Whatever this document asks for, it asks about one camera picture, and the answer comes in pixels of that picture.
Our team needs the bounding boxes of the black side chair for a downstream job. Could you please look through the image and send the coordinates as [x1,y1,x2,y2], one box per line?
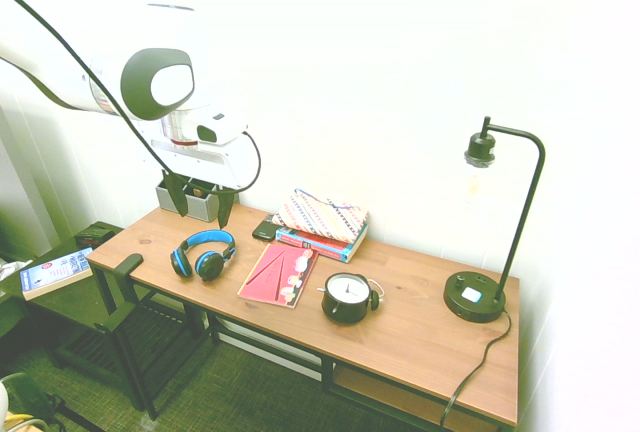
[52,296,222,406]

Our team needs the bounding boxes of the blue and black headphones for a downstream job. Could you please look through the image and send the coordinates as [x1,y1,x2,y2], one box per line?
[169,229,238,283]

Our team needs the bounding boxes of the wooden lower desk shelf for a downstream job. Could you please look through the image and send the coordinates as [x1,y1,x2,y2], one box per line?
[332,366,502,432]

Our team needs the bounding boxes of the red illustrated notebook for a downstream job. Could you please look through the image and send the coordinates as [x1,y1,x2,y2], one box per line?
[236,242,321,310]

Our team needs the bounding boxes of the dark side table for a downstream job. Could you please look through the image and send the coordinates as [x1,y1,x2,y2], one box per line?
[0,220,154,336]

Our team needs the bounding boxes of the striped fabric pouch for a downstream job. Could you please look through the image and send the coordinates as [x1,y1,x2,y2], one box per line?
[271,188,371,244]

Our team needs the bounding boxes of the blue and red thick book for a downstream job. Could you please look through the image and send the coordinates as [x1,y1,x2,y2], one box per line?
[275,224,369,265]

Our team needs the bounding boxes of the clear lamp bulb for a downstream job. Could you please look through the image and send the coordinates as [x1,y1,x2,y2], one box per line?
[463,150,495,204]

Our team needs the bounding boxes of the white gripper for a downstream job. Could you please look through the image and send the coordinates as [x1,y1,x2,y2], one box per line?
[135,119,250,230]

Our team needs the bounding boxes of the wooden desk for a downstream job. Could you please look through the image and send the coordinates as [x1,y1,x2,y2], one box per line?
[91,261,516,432]

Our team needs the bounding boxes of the blue and white paperback book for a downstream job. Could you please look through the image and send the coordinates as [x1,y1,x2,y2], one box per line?
[19,246,96,302]

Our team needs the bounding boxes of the white crumpled paper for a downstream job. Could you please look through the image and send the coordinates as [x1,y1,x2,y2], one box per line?
[0,258,34,284]

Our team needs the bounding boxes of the black headphone hanger clamp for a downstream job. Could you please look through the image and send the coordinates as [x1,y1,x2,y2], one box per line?
[93,253,145,336]

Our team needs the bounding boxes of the black desk lamp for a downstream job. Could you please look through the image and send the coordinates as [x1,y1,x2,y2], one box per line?
[442,115,547,325]

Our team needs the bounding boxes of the small black box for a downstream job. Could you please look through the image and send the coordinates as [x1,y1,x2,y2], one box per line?
[74,224,117,249]

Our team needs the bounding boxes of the grey desk organizer box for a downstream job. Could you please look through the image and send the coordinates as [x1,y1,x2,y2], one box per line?
[155,175,241,224]

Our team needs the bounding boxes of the black smartphone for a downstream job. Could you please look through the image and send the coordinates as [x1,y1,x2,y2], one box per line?
[251,219,280,243]

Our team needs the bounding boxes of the black lamp power cord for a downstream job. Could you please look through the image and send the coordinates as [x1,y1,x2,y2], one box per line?
[439,308,514,429]

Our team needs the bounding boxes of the black twin-bell alarm clock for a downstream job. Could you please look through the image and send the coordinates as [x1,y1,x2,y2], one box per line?
[316,272,387,327]

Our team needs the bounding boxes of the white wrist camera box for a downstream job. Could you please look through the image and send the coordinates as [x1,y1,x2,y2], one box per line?
[192,107,250,146]

